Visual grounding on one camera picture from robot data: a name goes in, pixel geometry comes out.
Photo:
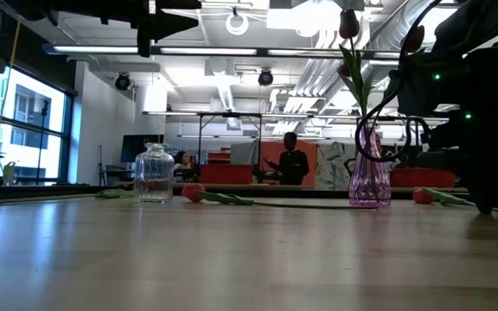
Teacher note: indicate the seated person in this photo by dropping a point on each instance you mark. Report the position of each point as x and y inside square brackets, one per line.
[183, 160]

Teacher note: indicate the dark purple artificial tulip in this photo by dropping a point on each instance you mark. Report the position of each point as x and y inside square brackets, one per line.
[415, 41]
[349, 23]
[343, 70]

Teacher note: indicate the long ceiling light bar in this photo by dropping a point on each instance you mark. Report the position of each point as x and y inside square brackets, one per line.
[305, 52]
[95, 49]
[208, 51]

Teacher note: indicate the large window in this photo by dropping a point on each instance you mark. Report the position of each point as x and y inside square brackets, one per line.
[28, 129]

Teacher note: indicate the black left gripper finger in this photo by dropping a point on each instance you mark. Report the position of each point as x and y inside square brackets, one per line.
[167, 26]
[175, 3]

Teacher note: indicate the grey panel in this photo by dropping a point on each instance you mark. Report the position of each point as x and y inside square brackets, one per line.
[244, 152]

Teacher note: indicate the black metal workbench frame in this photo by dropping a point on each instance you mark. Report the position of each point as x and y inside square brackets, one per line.
[231, 115]

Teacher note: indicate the purple ribbed glass vase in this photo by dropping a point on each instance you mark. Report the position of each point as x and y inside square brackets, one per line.
[370, 181]

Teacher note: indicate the standing person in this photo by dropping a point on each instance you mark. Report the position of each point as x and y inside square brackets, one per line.
[292, 166]

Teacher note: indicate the silver ceiling ducts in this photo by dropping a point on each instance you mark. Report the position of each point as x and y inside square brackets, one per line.
[387, 30]

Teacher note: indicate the black pole stand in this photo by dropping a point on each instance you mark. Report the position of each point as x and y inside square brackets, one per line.
[42, 138]

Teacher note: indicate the black computer monitor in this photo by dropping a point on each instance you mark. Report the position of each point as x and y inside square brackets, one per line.
[138, 147]

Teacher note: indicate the floral patterned cloth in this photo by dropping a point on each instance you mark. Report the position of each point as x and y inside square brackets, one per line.
[333, 166]

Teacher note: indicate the orange partition panel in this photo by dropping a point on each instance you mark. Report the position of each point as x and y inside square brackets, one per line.
[275, 153]

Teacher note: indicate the long red storage bin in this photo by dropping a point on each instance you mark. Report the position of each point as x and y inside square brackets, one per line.
[422, 178]

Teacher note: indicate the clear ribbed glass jar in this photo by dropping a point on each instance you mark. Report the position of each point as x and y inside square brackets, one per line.
[154, 173]

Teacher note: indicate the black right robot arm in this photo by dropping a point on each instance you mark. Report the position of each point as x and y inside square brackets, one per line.
[482, 86]

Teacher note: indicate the red artificial tulip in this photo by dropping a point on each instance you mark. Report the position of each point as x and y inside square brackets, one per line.
[193, 193]
[422, 197]

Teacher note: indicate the wide red storage bin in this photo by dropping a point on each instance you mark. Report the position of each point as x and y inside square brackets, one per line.
[226, 174]

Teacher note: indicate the small red storage bin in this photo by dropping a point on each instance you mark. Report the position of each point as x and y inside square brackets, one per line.
[218, 156]

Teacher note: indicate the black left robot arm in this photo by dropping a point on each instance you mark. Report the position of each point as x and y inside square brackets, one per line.
[59, 8]

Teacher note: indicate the black table frame rail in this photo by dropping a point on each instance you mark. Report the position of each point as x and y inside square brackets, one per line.
[59, 191]

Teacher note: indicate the black ceiling spotlight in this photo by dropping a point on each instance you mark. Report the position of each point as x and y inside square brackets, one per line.
[122, 82]
[265, 78]

